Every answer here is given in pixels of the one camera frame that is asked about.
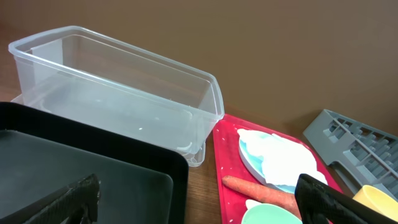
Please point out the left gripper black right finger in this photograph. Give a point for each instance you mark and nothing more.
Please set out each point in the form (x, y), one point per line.
(321, 204)

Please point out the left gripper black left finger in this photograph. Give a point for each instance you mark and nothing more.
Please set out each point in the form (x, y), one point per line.
(76, 202)

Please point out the green bowl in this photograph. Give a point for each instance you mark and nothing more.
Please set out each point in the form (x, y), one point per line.
(269, 214)

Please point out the yellow cup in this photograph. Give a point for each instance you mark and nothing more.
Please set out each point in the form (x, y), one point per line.
(378, 201)

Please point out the orange carrot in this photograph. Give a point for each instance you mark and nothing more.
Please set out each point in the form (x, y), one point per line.
(263, 194)

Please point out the light blue plate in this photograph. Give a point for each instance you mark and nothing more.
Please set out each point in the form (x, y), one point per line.
(249, 157)

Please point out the white plastic spoon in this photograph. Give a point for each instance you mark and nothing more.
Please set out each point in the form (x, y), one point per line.
(251, 203)

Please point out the grey dishwasher rack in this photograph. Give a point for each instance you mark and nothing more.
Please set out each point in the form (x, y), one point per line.
(360, 154)

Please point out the black tray bin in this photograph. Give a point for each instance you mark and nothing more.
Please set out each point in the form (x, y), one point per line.
(42, 152)

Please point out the red serving tray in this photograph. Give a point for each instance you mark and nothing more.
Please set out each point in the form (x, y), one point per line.
(228, 162)

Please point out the clear plastic bin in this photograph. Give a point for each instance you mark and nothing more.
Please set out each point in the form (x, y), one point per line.
(94, 79)

